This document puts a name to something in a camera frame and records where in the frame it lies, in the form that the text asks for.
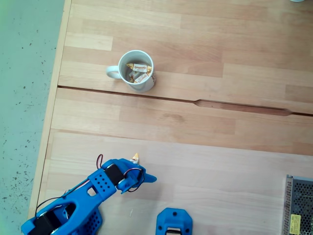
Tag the white and gold sweet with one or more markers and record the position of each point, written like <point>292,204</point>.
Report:
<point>135,156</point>
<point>141,77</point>
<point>139,66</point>

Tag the white mug with black text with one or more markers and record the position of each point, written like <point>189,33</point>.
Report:
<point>143,86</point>

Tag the light wooden base board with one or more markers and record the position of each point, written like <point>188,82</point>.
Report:
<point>220,183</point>

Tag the metal mesh power supply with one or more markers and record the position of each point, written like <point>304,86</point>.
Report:
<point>300,205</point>

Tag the white round object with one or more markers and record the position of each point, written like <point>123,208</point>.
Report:
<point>297,0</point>

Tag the blue post base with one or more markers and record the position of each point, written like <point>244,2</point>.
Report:
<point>174,218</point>

